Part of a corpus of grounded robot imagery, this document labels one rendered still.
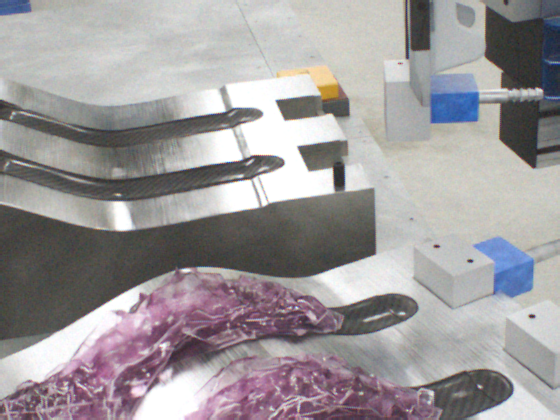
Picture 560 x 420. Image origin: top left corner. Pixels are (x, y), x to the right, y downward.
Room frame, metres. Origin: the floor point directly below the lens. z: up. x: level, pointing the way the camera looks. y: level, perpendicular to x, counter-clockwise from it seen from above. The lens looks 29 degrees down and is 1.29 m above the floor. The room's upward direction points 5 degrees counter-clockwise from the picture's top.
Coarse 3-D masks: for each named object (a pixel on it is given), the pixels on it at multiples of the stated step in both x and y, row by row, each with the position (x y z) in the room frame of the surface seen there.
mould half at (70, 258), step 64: (0, 128) 0.86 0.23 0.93; (256, 128) 0.89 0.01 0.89; (320, 128) 0.88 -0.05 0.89; (0, 192) 0.74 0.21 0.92; (64, 192) 0.78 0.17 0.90; (192, 192) 0.79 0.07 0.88; (256, 192) 0.77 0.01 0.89; (320, 192) 0.76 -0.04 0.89; (0, 256) 0.72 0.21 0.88; (64, 256) 0.73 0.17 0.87; (128, 256) 0.73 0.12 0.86; (192, 256) 0.74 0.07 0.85; (256, 256) 0.75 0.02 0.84; (320, 256) 0.76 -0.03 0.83; (0, 320) 0.72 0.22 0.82; (64, 320) 0.73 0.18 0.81
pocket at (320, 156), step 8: (312, 144) 0.85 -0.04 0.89; (320, 144) 0.85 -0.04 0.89; (328, 144) 0.85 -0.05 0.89; (336, 144) 0.86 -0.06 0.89; (344, 144) 0.85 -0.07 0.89; (304, 152) 0.85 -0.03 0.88; (312, 152) 0.85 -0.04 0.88; (320, 152) 0.85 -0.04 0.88; (328, 152) 0.85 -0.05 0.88; (336, 152) 0.86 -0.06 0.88; (344, 152) 0.85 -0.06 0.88; (304, 160) 0.85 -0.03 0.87; (312, 160) 0.85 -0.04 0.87; (320, 160) 0.85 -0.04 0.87; (328, 160) 0.85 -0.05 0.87; (336, 160) 0.86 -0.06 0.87; (344, 160) 0.85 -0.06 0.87; (312, 168) 0.85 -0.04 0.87; (320, 168) 0.85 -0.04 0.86; (328, 168) 0.85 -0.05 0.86
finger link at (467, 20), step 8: (432, 8) 0.86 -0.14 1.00; (464, 8) 0.86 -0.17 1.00; (472, 8) 0.86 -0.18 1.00; (432, 16) 0.86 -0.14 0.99; (464, 16) 0.86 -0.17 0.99; (472, 16) 0.86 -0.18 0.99; (432, 24) 0.87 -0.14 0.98; (464, 24) 0.87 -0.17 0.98; (472, 24) 0.87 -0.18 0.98; (408, 40) 0.86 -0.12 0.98; (408, 48) 0.86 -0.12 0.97; (408, 56) 0.86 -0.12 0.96
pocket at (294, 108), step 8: (304, 96) 0.96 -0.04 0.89; (312, 96) 0.96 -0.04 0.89; (320, 96) 0.96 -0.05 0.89; (280, 104) 0.96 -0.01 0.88; (288, 104) 0.96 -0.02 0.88; (296, 104) 0.96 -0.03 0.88; (304, 104) 0.96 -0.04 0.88; (312, 104) 0.96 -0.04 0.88; (320, 104) 0.96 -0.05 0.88; (280, 112) 0.96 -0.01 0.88; (288, 112) 0.96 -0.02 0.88; (296, 112) 0.96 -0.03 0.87; (304, 112) 0.96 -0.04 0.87; (312, 112) 0.96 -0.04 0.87; (320, 112) 0.95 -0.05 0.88; (288, 120) 0.96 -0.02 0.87
